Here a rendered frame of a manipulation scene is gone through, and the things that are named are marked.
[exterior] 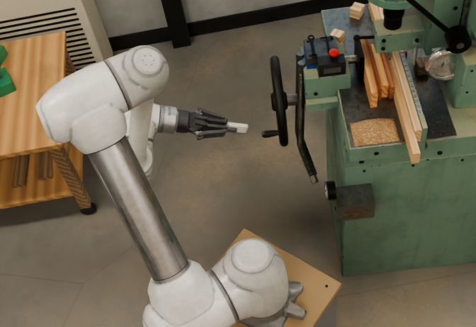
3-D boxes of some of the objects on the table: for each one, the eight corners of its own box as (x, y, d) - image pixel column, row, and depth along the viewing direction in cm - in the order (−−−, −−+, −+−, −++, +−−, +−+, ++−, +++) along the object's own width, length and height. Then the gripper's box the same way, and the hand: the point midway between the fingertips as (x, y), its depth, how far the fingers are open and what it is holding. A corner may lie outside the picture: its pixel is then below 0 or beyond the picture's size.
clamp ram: (334, 61, 203) (334, 39, 196) (358, 58, 202) (359, 36, 195) (338, 82, 197) (338, 60, 190) (363, 79, 197) (365, 57, 190)
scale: (383, -2, 211) (383, -2, 211) (387, -2, 211) (387, -2, 211) (418, 115, 179) (418, 114, 179) (423, 114, 179) (423, 114, 179)
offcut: (364, 12, 216) (365, 4, 213) (359, 19, 214) (359, 11, 211) (354, 9, 217) (354, 1, 215) (349, 16, 215) (349, 8, 213)
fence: (379, 2, 218) (380, -11, 214) (384, 1, 218) (384, -11, 214) (420, 141, 181) (422, 128, 176) (426, 141, 180) (428, 127, 176)
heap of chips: (349, 123, 187) (349, 116, 185) (393, 117, 187) (394, 111, 185) (354, 146, 182) (354, 139, 180) (399, 141, 181) (400, 134, 179)
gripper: (178, 128, 206) (251, 136, 211) (178, 98, 214) (248, 106, 219) (173, 143, 212) (245, 151, 217) (174, 113, 220) (243, 121, 225)
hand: (236, 127), depth 217 cm, fingers closed
